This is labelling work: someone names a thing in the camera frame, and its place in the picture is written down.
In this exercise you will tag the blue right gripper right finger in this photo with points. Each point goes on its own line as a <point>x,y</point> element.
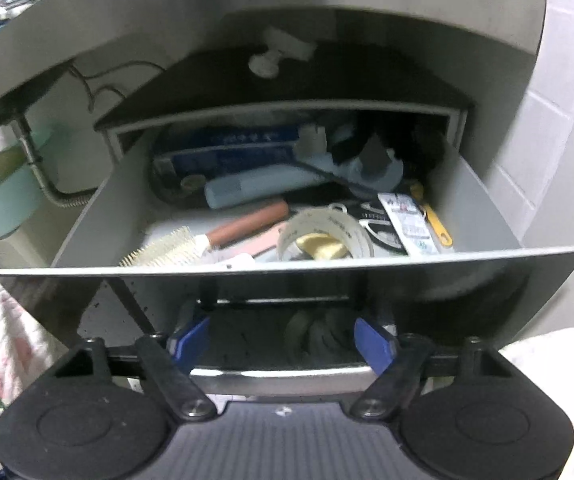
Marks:
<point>375,344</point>

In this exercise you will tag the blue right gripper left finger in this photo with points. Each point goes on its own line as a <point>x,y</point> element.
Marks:
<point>187,344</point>

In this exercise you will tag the grey drawer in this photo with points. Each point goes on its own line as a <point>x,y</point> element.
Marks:
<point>490,286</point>

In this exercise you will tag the blue box in drawer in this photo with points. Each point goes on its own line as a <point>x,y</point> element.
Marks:
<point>215,151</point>

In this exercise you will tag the black and white scissors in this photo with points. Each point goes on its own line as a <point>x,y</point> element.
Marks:
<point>373,219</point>

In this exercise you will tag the roll of clear tape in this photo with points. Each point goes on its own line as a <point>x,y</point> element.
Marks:
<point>323,234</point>

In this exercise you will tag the white card package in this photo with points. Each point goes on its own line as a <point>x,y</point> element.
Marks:
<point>408,222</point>

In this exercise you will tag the light blue tube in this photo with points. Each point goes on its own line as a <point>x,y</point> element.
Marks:
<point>237,189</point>

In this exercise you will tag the mint green plastic basin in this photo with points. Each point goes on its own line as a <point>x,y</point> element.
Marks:
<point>2,202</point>

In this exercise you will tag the white pipe fitting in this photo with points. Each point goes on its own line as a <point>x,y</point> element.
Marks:
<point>280,45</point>

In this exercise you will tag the stainless steel counter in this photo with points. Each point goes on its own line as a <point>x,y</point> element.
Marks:
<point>52,32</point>

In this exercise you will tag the brown handled hair brush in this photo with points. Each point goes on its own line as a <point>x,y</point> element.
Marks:
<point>181,246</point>

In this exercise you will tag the yellow handled tool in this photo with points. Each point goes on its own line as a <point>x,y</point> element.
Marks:
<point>444,237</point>

